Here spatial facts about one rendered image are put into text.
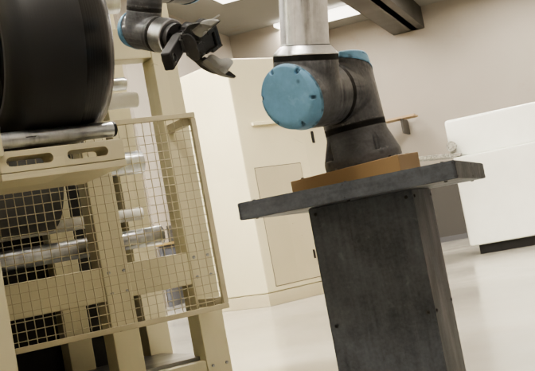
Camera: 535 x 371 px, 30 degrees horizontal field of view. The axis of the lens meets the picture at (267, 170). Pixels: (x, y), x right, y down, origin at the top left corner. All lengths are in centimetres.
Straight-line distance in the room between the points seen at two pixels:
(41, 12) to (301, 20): 81
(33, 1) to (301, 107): 89
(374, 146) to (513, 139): 772
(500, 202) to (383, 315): 765
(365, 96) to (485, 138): 773
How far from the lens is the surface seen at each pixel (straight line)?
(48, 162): 281
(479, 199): 996
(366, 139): 236
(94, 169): 281
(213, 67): 242
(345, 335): 235
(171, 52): 239
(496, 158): 994
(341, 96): 228
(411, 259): 229
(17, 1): 277
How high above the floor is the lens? 50
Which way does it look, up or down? 4 degrees up
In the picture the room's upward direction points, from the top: 11 degrees counter-clockwise
